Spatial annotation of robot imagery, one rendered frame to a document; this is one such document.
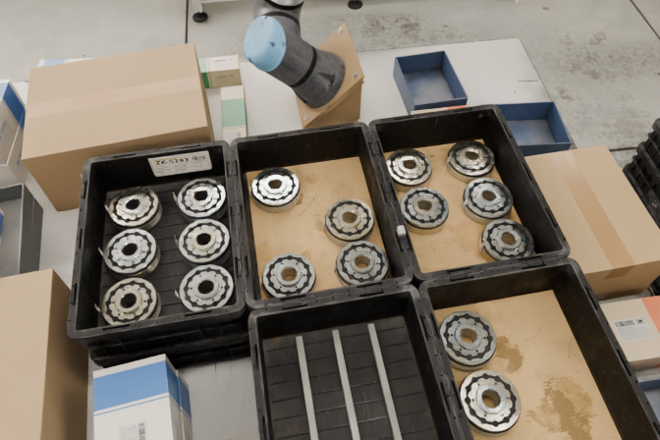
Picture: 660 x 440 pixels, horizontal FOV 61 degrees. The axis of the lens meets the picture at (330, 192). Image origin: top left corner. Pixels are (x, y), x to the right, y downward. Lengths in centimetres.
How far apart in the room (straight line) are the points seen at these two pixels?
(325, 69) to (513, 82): 60
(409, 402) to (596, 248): 49
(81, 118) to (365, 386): 86
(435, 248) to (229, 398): 51
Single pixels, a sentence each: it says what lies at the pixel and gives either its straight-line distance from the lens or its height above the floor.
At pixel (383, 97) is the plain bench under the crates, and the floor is 70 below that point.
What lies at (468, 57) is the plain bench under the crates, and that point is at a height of 70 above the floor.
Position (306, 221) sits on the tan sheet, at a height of 83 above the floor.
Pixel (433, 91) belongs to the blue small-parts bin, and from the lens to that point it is 165.
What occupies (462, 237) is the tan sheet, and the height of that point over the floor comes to 83.
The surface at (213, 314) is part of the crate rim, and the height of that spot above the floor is 93.
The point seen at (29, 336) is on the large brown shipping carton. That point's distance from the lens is 111.
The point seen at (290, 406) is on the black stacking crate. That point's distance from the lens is 102.
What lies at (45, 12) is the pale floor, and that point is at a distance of 347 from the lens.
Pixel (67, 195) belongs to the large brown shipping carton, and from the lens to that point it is 145.
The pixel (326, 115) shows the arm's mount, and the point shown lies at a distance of 145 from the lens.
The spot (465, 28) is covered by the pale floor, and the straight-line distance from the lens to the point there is 308.
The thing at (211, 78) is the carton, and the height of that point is 74.
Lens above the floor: 181
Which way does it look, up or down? 54 degrees down
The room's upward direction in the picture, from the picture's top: straight up
